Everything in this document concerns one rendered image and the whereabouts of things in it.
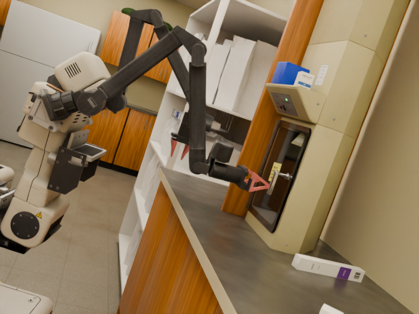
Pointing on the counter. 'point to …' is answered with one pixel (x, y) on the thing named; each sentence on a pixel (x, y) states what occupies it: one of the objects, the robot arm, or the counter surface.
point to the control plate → (284, 103)
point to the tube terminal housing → (325, 142)
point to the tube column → (360, 23)
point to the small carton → (304, 80)
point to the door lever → (275, 180)
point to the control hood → (300, 101)
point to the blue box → (287, 73)
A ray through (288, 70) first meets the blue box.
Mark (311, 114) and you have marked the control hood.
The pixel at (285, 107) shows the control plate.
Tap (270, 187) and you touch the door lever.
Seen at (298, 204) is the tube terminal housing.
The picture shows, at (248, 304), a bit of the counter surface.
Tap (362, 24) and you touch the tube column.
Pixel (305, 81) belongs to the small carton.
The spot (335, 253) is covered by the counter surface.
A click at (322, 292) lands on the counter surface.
